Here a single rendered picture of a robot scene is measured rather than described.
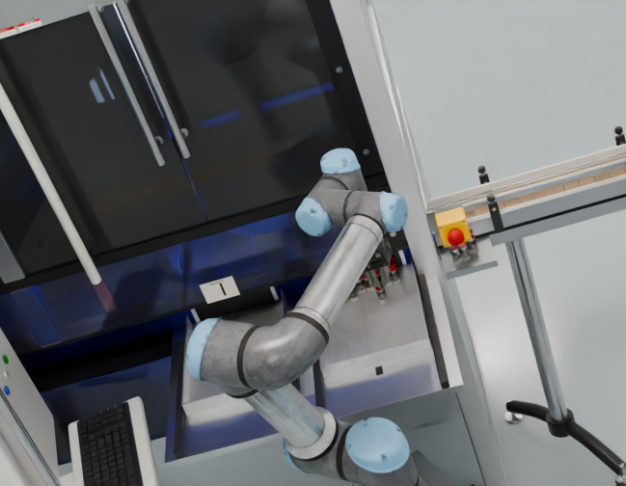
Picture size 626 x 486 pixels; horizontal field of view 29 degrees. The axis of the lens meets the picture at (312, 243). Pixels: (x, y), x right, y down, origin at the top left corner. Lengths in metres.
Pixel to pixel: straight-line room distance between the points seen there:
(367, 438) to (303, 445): 0.13
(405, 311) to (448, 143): 2.31
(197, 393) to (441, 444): 0.78
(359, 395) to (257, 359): 0.66
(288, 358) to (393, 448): 0.40
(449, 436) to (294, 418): 1.05
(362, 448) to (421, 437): 0.93
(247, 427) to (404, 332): 0.43
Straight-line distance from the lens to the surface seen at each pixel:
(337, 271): 2.23
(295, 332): 2.14
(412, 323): 2.89
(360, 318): 2.95
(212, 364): 2.19
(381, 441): 2.44
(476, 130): 5.21
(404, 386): 2.74
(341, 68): 2.68
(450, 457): 3.42
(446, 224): 2.91
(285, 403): 2.34
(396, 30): 6.21
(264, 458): 3.37
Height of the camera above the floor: 2.71
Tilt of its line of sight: 34 degrees down
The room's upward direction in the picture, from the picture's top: 21 degrees counter-clockwise
